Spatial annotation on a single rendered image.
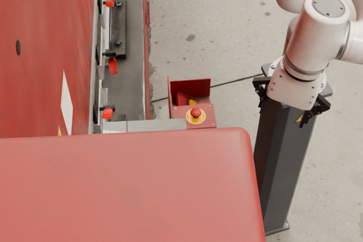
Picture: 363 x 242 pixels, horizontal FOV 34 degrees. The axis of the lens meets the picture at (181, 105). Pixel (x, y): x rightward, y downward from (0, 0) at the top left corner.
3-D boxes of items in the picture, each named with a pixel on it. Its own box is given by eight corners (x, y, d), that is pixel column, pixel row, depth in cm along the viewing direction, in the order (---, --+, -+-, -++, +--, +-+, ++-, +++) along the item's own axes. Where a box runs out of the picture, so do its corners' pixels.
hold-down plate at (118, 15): (126, 59, 218) (125, 53, 216) (111, 60, 218) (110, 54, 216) (126, 2, 236) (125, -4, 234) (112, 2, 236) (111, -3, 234)
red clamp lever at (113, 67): (119, 75, 178) (115, 53, 170) (105, 76, 177) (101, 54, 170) (119, 71, 179) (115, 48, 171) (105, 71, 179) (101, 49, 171)
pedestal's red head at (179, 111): (215, 145, 221) (217, 116, 207) (172, 148, 221) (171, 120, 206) (209, 102, 233) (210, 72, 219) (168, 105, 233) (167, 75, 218)
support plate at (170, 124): (189, 169, 177) (189, 167, 176) (100, 174, 176) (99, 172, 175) (186, 120, 188) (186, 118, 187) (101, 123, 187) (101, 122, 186)
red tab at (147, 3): (150, 24, 274) (149, 13, 269) (146, 24, 274) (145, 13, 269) (149, 1, 283) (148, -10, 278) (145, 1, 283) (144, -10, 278)
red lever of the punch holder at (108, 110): (112, 113, 149) (115, 103, 158) (95, 113, 148) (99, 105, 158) (113, 120, 149) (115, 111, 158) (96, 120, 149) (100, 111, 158)
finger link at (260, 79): (291, 79, 124) (286, 96, 128) (255, 68, 125) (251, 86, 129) (290, 82, 123) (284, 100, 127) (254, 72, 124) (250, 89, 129)
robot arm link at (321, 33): (333, 46, 120) (287, 36, 120) (356, -4, 109) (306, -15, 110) (331, 76, 114) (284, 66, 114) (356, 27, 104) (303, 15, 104)
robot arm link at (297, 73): (333, 49, 119) (329, 60, 121) (290, 35, 120) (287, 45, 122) (325, 78, 114) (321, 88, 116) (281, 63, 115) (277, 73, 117)
